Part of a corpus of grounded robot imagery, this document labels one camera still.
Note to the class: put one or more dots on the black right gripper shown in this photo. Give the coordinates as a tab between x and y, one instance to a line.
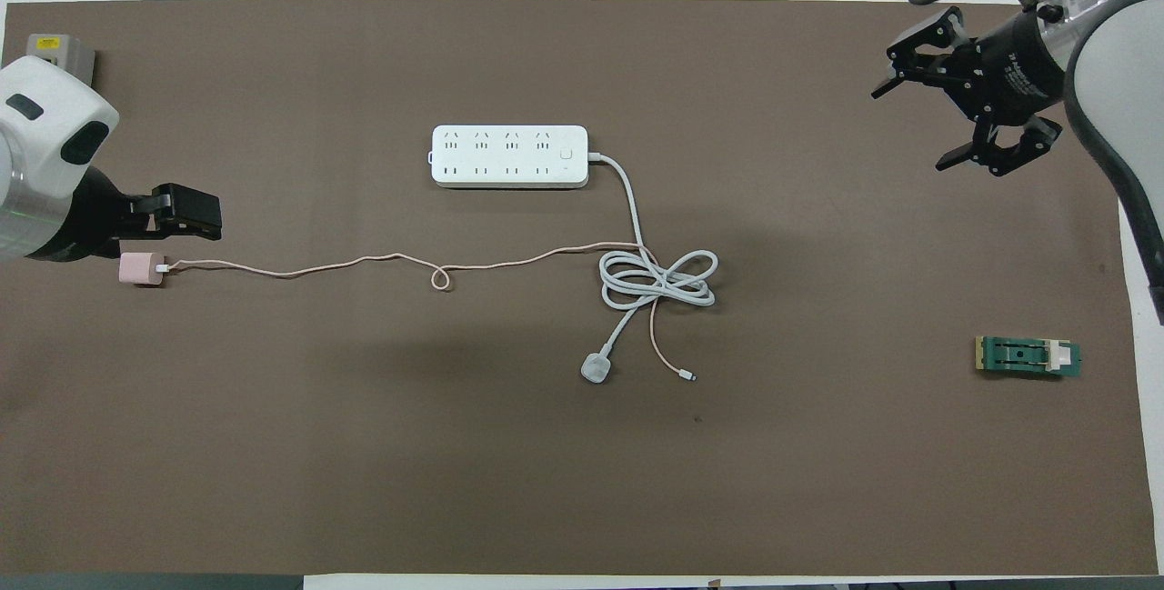
1014	72

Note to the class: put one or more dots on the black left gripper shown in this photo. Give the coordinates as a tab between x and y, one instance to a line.
86	226

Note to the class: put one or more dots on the pink charger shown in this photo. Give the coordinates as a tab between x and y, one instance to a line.
138	268

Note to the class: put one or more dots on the white power strip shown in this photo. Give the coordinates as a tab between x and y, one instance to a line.
509	156

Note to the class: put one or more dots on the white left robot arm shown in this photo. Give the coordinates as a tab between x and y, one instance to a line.
45	99

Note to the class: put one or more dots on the green circuit board fixture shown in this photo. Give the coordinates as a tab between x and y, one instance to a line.
1028	358

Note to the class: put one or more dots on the brown table mat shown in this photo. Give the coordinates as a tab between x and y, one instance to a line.
546	481

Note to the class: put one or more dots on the grey on-off switch box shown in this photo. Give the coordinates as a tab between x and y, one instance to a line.
68	52

